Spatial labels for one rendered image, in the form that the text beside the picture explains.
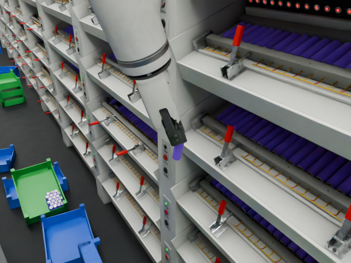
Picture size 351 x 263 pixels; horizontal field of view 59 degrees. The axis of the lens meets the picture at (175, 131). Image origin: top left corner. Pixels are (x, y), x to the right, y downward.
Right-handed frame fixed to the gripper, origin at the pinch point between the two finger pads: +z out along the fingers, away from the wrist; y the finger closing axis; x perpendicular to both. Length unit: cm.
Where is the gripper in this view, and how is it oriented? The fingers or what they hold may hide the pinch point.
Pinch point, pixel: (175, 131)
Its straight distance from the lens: 59.5
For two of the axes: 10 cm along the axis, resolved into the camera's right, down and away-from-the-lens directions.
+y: 1.4, 6.4, -7.5
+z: 2.9, 7.0, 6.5
